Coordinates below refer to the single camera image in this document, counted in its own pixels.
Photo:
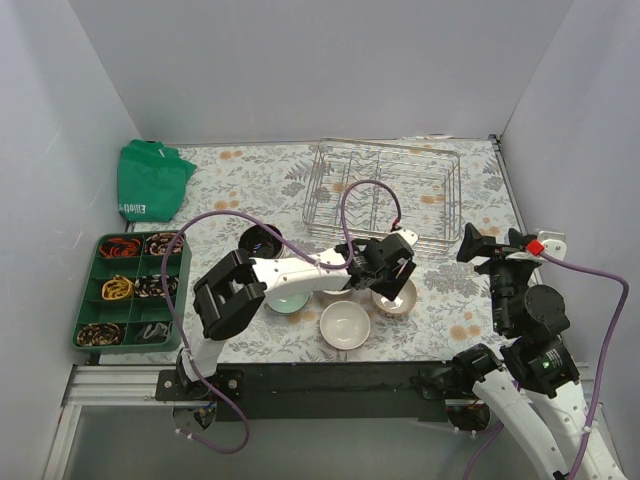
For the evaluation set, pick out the green compartment tray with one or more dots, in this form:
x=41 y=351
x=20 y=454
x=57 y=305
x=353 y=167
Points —
x=109 y=292

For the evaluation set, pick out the white bowl dark leaf pattern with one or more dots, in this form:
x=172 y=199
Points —
x=401 y=305

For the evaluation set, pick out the brown pink patterned scrunchie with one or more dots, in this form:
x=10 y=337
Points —
x=158 y=244

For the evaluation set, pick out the dark floral scrunchie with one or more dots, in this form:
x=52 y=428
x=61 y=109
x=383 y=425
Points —
x=151 y=286

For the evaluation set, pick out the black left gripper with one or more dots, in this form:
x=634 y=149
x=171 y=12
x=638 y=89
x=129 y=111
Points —
x=388 y=278

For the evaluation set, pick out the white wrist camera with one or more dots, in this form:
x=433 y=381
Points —
x=408 y=235
x=551 y=243

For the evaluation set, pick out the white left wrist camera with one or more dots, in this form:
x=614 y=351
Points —
x=408 y=235

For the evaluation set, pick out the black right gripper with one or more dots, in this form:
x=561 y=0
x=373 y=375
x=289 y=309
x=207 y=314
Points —
x=498 y=261

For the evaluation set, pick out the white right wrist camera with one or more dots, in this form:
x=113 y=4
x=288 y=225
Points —
x=551 y=243

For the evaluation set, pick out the aluminium frame rail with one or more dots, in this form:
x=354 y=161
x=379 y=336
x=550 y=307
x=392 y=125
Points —
x=158 y=385

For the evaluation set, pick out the brown dotted scrunchie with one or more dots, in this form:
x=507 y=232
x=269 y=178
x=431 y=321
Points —
x=97 y=335

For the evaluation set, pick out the beige bowl front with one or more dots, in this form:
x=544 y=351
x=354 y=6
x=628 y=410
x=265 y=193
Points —
x=261 y=244

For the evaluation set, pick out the white ribbed bowl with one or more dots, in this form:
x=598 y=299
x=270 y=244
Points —
x=335 y=294

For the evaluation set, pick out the metal wire dish rack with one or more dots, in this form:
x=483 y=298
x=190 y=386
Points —
x=378 y=181

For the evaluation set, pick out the dark grey scrunchie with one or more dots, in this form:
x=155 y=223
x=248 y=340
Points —
x=152 y=333

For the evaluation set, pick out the pale green patterned bowl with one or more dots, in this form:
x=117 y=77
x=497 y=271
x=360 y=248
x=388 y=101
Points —
x=289 y=305

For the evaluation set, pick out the green cloth bag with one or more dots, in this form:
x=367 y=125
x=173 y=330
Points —
x=151 y=181

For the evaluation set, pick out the metal corner bracket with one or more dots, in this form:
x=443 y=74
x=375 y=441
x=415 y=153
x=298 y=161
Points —
x=495 y=141

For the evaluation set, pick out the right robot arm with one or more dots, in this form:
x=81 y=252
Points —
x=533 y=385

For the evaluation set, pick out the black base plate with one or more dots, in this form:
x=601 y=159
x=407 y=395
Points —
x=421 y=390

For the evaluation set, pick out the orange bowl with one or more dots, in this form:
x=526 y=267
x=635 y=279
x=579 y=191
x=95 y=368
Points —
x=345 y=325

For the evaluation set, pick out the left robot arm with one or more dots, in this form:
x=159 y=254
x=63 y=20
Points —
x=228 y=297

